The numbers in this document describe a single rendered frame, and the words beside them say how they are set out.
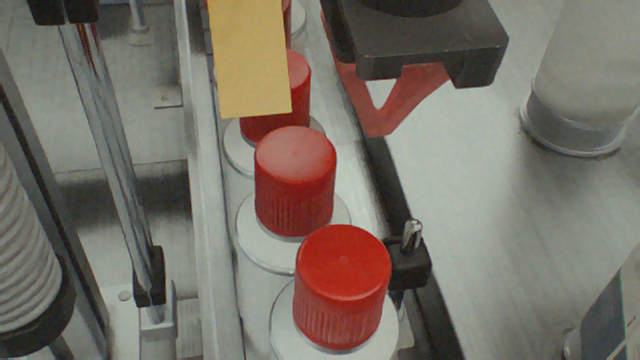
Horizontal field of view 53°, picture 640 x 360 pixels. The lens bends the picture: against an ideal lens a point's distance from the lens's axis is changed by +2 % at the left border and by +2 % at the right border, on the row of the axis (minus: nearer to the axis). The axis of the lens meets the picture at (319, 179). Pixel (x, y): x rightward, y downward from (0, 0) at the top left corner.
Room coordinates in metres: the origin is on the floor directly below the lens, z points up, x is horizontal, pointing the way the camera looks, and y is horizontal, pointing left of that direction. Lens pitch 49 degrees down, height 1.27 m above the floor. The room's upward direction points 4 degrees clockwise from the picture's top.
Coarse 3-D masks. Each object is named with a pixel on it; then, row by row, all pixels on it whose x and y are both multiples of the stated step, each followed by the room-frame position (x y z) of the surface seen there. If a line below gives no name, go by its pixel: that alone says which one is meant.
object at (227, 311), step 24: (192, 0) 0.44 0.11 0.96; (192, 24) 0.41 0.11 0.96; (192, 48) 0.38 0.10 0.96; (192, 72) 0.36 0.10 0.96; (216, 144) 0.29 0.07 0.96; (216, 168) 0.27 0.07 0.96; (216, 192) 0.25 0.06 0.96; (216, 216) 0.23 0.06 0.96; (216, 240) 0.21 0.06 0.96; (216, 264) 0.19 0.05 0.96; (216, 288) 0.18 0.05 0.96; (216, 312) 0.17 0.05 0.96; (240, 336) 0.15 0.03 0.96
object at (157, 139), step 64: (0, 0) 0.61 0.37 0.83; (64, 64) 0.51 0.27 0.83; (128, 64) 0.52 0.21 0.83; (320, 64) 0.54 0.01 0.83; (64, 128) 0.42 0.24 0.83; (128, 128) 0.42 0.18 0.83; (64, 192) 0.34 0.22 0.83; (128, 256) 0.28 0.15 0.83; (192, 256) 0.29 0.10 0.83; (192, 320) 0.23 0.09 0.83
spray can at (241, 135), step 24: (288, 48) 0.23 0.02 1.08; (288, 72) 0.22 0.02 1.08; (240, 120) 0.21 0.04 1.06; (264, 120) 0.20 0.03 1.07; (288, 120) 0.20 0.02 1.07; (312, 120) 0.23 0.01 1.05; (240, 144) 0.21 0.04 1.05; (240, 168) 0.20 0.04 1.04; (240, 192) 0.20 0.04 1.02; (240, 288) 0.20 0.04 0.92; (240, 312) 0.21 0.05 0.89
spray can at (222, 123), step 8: (288, 0) 0.27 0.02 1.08; (288, 8) 0.27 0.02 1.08; (288, 16) 0.26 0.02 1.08; (288, 24) 0.26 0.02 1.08; (288, 32) 0.26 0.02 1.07; (288, 40) 0.26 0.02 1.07; (216, 80) 0.26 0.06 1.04; (216, 88) 0.26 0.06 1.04; (216, 96) 0.26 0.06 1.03; (216, 104) 0.26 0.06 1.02; (216, 112) 0.26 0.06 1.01; (224, 120) 0.25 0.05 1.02; (224, 128) 0.25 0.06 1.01; (224, 168) 0.26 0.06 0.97; (224, 176) 0.26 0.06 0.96; (224, 184) 0.26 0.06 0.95; (224, 192) 0.26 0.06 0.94
